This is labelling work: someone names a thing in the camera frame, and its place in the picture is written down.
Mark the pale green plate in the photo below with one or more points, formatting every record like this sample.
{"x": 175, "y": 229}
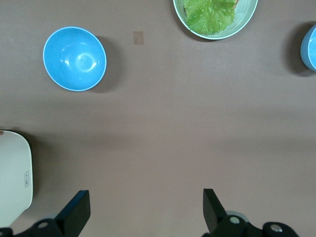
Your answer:
{"x": 244, "y": 22}

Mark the blue bowl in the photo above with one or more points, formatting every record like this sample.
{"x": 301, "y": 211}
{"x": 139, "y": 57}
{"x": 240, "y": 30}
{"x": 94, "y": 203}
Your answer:
{"x": 309, "y": 49}
{"x": 74, "y": 59}

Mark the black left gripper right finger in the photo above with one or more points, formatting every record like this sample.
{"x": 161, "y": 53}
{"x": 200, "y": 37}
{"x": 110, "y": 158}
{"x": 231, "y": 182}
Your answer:
{"x": 214, "y": 214}

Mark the white toaster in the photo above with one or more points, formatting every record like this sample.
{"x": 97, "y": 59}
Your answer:
{"x": 14, "y": 172}

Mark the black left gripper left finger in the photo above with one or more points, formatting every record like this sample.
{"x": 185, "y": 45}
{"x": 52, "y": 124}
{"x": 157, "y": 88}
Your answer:
{"x": 74, "y": 217}

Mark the brown tape patch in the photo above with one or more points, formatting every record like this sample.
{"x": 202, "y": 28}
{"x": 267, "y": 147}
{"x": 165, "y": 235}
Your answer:
{"x": 138, "y": 38}

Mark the green lettuce leaf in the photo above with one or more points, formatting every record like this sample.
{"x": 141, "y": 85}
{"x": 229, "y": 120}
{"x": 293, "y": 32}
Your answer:
{"x": 209, "y": 17}

